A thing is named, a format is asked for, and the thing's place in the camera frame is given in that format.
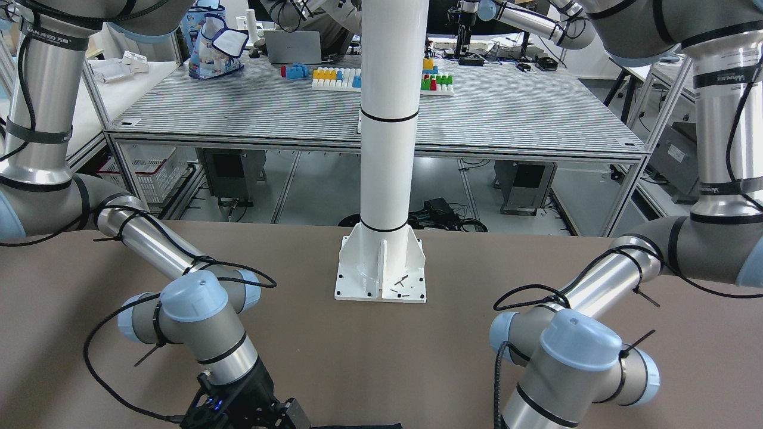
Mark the white plastic basket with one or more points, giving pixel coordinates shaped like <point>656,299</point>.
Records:
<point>157,169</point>

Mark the white mounting pillar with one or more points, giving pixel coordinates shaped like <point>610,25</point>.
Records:
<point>382,259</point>

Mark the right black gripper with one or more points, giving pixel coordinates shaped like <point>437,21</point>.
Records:
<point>257,388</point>

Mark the grey control box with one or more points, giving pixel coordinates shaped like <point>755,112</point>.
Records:
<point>232,174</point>
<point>524,185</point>

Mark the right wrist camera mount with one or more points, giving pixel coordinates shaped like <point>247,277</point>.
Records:
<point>209,408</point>

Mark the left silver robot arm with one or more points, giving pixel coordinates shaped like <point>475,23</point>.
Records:
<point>557,360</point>

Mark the black t-shirt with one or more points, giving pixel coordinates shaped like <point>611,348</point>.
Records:
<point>383,426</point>

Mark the blue toy block pile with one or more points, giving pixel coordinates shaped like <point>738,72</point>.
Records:
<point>295,71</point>

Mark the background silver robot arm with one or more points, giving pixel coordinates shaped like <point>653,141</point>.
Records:
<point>572,31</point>

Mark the person in grey jacket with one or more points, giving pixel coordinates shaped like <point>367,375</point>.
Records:
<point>336,22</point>

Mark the white block baseplate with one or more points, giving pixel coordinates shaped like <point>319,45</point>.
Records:
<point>336,79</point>
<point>437,84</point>

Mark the silver laptop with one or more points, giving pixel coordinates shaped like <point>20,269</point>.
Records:
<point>293,47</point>

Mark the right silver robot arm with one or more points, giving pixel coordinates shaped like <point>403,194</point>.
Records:
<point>43,198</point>

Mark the aluminium frame striped table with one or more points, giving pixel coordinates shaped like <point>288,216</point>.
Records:
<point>495,112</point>

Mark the blue white plastic bag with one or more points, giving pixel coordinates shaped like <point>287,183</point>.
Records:
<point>217,47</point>

